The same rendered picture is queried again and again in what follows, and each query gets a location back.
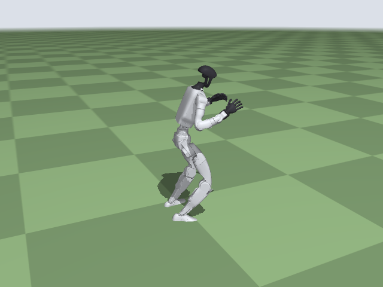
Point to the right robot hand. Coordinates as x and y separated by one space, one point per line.
231 108

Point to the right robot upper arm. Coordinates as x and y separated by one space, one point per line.
200 102

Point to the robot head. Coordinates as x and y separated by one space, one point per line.
207 72

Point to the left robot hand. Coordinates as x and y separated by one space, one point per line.
217 97

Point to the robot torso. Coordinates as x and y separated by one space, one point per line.
185 116

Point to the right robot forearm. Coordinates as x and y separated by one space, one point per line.
208 123

